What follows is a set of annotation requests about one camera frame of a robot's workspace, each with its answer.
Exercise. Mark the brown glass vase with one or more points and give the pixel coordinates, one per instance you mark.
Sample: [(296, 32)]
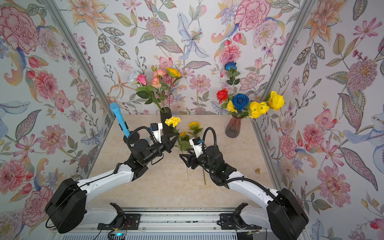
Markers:
[(233, 128)]

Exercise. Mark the yellow carnation flower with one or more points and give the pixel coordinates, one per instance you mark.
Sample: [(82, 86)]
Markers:
[(174, 121)]

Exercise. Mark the blue toy microphone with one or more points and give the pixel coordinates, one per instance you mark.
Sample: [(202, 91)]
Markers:
[(117, 112)]

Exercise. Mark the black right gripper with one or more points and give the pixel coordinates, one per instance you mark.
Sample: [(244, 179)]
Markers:
[(192, 160)]

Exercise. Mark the yellow flower far right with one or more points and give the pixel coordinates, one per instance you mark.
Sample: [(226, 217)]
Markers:
[(276, 101)]

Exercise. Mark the black cylindrical vase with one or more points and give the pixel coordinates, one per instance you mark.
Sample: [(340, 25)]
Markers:
[(166, 114)]

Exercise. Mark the small yellow flower left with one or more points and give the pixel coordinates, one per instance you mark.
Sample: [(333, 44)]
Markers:
[(231, 108)]

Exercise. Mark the large blue rose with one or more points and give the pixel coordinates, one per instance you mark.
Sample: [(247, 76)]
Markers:
[(240, 101)]

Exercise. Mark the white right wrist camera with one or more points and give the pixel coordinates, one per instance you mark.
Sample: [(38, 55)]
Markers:
[(197, 145)]

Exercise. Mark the black microphone stand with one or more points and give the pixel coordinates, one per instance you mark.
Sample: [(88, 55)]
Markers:
[(133, 137)]

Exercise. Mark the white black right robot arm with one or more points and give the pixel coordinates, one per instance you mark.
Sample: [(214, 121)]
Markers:
[(278, 211)]

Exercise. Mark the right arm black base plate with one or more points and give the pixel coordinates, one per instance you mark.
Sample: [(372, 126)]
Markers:
[(234, 222)]

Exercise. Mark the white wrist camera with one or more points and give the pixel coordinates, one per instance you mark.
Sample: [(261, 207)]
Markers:
[(156, 129), (197, 145)]

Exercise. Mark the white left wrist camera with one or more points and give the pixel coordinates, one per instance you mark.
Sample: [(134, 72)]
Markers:
[(156, 129)]

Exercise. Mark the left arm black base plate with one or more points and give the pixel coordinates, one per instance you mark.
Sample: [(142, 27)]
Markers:
[(129, 222)]

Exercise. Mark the red rose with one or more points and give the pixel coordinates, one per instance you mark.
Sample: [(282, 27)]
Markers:
[(222, 95)]

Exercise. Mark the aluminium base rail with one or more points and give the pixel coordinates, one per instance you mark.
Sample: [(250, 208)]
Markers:
[(171, 224)]

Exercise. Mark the yellow flower middle right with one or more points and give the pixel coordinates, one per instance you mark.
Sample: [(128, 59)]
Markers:
[(258, 109)]

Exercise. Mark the peach pink flowers cluster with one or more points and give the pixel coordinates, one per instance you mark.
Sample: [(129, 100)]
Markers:
[(157, 80)]

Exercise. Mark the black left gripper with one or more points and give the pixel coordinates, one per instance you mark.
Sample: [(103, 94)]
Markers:
[(165, 145)]

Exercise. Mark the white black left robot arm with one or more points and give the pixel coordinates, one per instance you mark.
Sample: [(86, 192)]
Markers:
[(69, 206)]

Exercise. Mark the small yellow sunflower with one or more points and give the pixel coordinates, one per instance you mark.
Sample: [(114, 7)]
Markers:
[(183, 141)]

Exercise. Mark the small tall blue rose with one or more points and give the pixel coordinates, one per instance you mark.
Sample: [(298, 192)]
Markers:
[(231, 66)]

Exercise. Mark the pink rose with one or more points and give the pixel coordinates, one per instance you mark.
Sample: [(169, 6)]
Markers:
[(142, 79)]

